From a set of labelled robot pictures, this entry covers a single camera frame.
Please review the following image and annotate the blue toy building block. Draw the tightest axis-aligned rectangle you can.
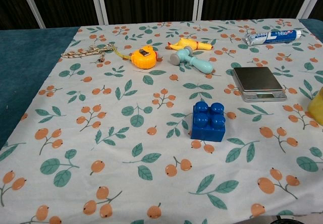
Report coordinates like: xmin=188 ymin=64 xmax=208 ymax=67
xmin=190 ymin=100 xmax=227 ymax=142

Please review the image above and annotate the blue white toothpaste tube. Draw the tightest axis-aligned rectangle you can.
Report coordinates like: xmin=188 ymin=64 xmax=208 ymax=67
xmin=242 ymin=29 xmax=303 ymax=46

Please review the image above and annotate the teal velvet table cover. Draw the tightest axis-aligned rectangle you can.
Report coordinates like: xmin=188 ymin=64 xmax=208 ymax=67
xmin=0 ymin=18 xmax=323 ymax=150

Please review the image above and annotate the braided beige rope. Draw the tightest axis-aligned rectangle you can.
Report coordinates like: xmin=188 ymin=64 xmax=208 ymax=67
xmin=62 ymin=44 xmax=114 ymax=63

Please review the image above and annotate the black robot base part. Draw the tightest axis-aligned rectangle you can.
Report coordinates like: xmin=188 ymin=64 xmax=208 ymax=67
xmin=275 ymin=215 xmax=301 ymax=224

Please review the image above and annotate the silver digital kitchen scale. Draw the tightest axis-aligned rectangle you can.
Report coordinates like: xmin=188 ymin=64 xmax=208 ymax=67
xmin=232 ymin=67 xmax=288 ymax=102

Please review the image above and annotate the yellow rubber chicken toy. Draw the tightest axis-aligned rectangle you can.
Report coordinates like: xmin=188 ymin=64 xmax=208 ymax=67
xmin=166 ymin=38 xmax=215 ymax=51

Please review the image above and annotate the yellow rounded object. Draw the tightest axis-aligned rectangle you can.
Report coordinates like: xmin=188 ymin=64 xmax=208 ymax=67
xmin=307 ymin=87 xmax=323 ymax=126

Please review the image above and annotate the light blue toy hammer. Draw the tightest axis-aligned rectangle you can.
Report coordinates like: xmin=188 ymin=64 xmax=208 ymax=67
xmin=170 ymin=46 xmax=214 ymax=74

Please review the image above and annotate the floral fruit print tablecloth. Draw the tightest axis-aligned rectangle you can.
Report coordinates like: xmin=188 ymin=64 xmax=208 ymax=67
xmin=0 ymin=19 xmax=323 ymax=224

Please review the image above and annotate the orange tape measure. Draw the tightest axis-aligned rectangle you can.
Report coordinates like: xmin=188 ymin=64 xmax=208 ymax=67
xmin=114 ymin=45 xmax=159 ymax=70

